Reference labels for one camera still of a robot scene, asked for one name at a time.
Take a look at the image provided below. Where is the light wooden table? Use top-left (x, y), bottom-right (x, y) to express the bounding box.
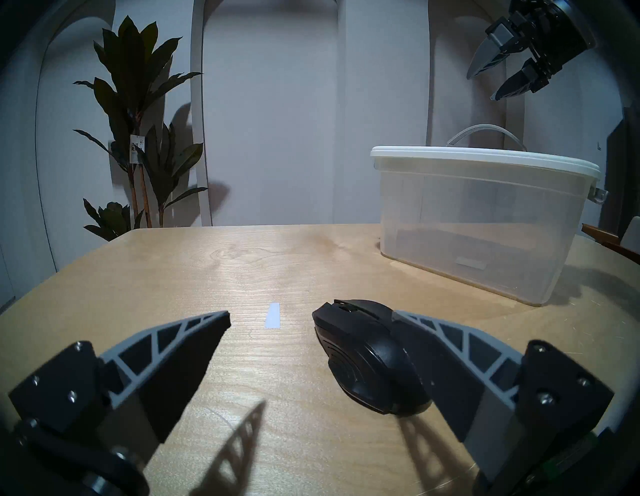
top-left (0, 223), bottom-right (640, 496)

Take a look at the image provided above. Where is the clear plastic storage container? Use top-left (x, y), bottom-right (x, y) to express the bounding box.
top-left (375, 160), bottom-right (609, 307)

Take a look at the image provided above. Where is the wooden armchair with white cushions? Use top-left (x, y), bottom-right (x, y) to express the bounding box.
top-left (581, 215), bottom-right (640, 265)

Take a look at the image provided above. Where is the black computer mouse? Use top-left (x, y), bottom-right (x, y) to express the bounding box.
top-left (312, 299), bottom-right (433, 416)

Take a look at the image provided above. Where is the tall green potted plant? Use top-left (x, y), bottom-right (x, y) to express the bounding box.
top-left (72, 15), bottom-right (208, 242)

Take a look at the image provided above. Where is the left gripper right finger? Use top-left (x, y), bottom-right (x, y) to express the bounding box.
top-left (392, 310), bottom-right (615, 484)

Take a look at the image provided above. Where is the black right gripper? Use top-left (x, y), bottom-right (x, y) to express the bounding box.
top-left (466, 0), bottom-right (599, 101)

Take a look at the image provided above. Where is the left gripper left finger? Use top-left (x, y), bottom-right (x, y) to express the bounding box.
top-left (9, 310), bottom-right (232, 444)

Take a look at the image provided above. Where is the dark open door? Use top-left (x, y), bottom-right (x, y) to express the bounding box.
top-left (600, 100), bottom-right (640, 236)

